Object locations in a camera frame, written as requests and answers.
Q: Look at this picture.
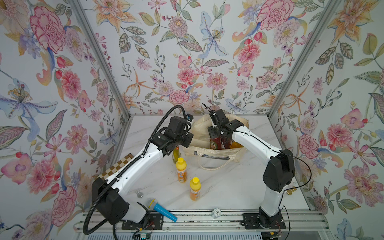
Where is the dark red bottle front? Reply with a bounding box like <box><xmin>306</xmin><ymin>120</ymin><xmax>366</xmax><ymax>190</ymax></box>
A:
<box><xmin>223</xmin><ymin>139</ymin><xmax>233</xmax><ymax>150</ymax></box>

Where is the dark red bottle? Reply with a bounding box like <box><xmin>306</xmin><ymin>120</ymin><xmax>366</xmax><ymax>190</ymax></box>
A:
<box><xmin>210</xmin><ymin>138</ymin><xmax>225</xmax><ymax>150</ymax></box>
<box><xmin>223</xmin><ymin>139</ymin><xmax>233</xmax><ymax>150</ymax></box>

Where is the green dish soap bottle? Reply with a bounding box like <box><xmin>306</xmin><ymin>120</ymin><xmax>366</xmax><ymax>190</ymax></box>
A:
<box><xmin>172</xmin><ymin>147</ymin><xmax>181</xmax><ymax>164</ymax></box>

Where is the large orange dish soap bottle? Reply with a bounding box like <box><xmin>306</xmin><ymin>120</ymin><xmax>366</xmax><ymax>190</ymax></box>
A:
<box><xmin>230</xmin><ymin>141</ymin><xmax>243</xmax><ymax>149</ymax></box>

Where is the cream canvas shopping bag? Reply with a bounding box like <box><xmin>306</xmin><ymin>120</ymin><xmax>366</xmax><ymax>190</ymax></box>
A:
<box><xmin>183</xmin><ymin>114</ymin><xmax>247</xmax><ymax>171</ymax></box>

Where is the orange bottle yellow cap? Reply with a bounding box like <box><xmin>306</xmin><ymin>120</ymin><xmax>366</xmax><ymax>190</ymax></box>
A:
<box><xmin>190</xmin><ymin>177</ymin><xmax>202</xmax><ymax>201</ymax></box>
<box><xmin>176</xmin><ymin>157</ymin><xmax>187</xmax><ymax>183</ymax></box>

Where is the orange bottle yellow cap front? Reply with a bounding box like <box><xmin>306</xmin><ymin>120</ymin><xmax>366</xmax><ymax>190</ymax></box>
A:
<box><xmin>190</xmin><ymin>177</ymin><xmax>202</xmax><ymax>201</ymax></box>

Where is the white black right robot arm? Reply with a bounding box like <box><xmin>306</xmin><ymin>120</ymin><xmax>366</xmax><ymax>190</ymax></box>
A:
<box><xmin>208</xmin><ymin>110</ymin><xmax>295</xmax><ymax>218</ymax></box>

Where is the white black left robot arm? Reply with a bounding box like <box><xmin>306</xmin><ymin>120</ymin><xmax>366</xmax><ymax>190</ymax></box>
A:
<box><xmin>92</xmin><ymin>114</ymin><xmax>194</xmax><ymax>226</ymax></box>

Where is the blue toy microphone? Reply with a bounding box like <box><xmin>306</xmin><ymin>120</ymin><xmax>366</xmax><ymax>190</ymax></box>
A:
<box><xmin>148</xmin><ymin>198</ymin><xmax>178</xmax><ymax>222</ymax></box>

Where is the wooden checkerboard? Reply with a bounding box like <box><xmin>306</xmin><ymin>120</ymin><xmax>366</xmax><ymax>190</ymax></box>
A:
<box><xmin>98</xmin><ymin>154</ymin><xmax>134</xmax><ymax>180</ymax></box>

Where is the white numbered die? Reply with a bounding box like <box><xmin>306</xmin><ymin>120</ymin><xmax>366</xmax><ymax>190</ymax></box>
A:
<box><xmin>211</xmin><ymin>208</ymin><xmax>222</xmax><ymax>219</ymax></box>

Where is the small brass weight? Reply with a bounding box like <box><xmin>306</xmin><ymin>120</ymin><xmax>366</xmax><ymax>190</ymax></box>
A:
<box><xmin>286</xmin><ymin>187</ymin><xmax>297</xmax><ymax>195</ymax></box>

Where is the green circuit board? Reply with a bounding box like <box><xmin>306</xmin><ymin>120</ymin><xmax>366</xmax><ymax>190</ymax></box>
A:
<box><xmin>132</xmin><ymin>233</ymin><xmax>152</xmax><ymax>240</ymax></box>

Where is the black corrugated cable conduit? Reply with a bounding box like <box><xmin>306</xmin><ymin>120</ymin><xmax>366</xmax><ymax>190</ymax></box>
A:
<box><xmin>83</xmin><ymin>104</ymin><xmax>187</xmax><ymax>235</ymax></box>

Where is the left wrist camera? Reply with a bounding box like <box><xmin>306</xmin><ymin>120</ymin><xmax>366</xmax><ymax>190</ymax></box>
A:
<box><xmin>186</xmin><ymin>114</ymin><xmax>194</xmax><ymax>124</ymax></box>

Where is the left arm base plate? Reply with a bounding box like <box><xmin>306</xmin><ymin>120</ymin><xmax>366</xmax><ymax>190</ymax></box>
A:
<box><xmin>122</xmin><ymin>212</ymin><xmax>164</xmax><ymax>231</ymax></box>

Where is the aluminium rail frame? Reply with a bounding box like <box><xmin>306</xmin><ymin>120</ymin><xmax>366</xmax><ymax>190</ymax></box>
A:
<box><xmin>74</xmin><ymin>210</ymin><xmax>334</xmax><ymax>240</ymax></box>

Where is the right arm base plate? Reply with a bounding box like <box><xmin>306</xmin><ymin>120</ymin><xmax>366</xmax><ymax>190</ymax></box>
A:
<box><xmin>240</xmin><ymin>213</ymin><xmax>287</xmax><ymax>230</ymax></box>

